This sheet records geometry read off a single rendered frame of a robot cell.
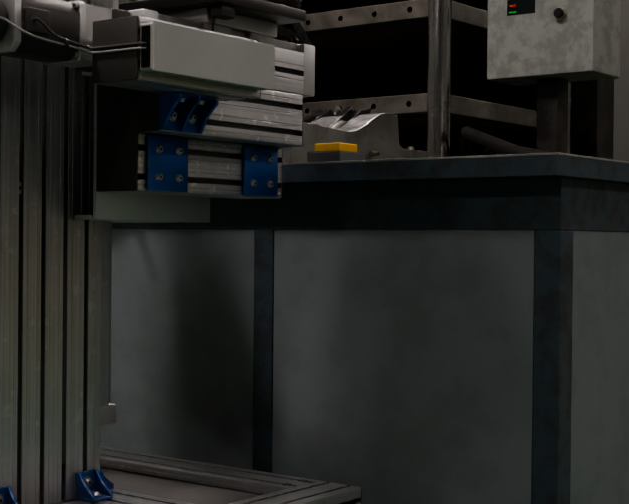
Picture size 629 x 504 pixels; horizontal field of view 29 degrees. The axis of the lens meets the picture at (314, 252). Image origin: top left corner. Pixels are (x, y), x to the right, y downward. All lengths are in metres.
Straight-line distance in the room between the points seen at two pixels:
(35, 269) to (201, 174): 0.31
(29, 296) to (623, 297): 1.09
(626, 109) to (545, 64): 7.34
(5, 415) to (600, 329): 1.05
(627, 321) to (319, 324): 0.59
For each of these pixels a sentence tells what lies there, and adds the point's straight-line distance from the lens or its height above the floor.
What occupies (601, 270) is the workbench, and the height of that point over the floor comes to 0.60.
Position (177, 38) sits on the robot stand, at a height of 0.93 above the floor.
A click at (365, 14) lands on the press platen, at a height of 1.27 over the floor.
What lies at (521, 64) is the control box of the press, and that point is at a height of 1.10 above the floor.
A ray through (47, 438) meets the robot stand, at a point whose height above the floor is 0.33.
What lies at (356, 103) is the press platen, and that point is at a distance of 3.41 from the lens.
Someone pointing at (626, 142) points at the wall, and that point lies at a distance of 10.49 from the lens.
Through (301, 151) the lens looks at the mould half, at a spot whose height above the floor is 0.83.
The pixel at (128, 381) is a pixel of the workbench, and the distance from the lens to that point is 2.79.
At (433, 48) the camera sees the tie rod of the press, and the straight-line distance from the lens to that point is 3.20.
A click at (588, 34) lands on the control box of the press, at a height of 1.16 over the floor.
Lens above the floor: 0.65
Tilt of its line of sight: 1 degrees down
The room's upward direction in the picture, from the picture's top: 1 degrees clockwise
